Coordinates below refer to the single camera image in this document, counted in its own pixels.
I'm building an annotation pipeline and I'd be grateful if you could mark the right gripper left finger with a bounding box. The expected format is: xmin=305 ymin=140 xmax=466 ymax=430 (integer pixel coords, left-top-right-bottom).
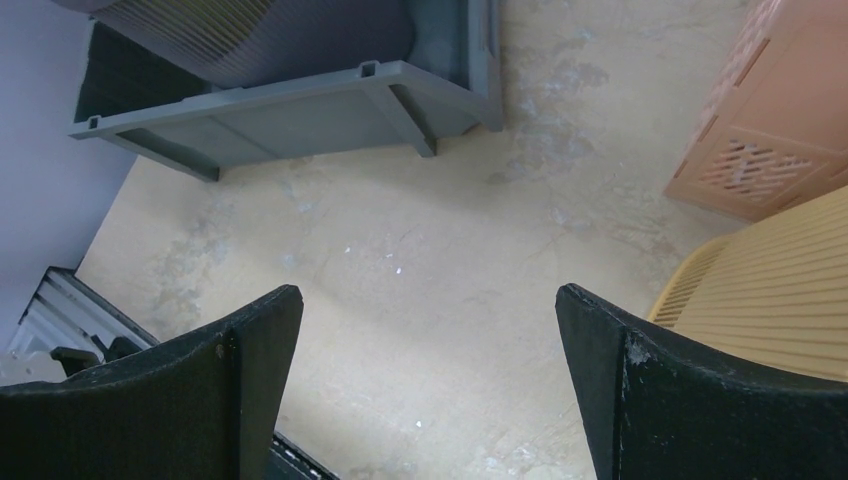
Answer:
xmin=1 ymin=285 xmax=304 ymax=479

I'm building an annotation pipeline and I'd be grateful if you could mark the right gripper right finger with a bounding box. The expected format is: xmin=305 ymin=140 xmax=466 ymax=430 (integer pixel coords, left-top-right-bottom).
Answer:
xmin=555 ymin=284 xmax=847 ymax=479

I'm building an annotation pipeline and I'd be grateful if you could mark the yellow mesh basket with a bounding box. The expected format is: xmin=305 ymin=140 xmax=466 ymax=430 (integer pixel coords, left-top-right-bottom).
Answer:
xmin=648 ymin=188 xmax=847 ymax=382

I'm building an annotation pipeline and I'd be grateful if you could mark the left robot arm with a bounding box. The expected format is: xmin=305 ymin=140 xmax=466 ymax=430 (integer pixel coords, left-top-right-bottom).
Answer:
xmin=1 ymin=335 xmax=142 ymax=387

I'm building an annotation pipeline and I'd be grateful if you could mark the pink perforated organizer crate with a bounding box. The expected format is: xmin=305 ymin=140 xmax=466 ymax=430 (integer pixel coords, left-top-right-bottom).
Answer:
xmin=665 ymin=0 xmax=847 ymax=222

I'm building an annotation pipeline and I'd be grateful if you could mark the dark grey plastic bin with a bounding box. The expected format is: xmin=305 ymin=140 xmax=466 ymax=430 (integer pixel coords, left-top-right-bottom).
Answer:
xmin=69 ymin=1 xmax=504 ymax=182

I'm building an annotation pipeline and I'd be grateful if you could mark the grey mesh basket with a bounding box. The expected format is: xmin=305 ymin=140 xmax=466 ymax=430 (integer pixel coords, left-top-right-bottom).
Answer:
xmin=60 ymin=0 xmax=415 ymax=88

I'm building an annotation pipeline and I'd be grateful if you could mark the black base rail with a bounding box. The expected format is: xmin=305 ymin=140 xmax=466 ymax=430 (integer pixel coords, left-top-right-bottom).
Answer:
xmin=264 ymin=431 xmax=339 ymax=480

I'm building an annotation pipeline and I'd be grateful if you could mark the aluminium frame rail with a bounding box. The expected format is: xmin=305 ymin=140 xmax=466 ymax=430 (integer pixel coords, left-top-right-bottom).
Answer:
xmin=1 ymin=267 xmax=159 ymax=353

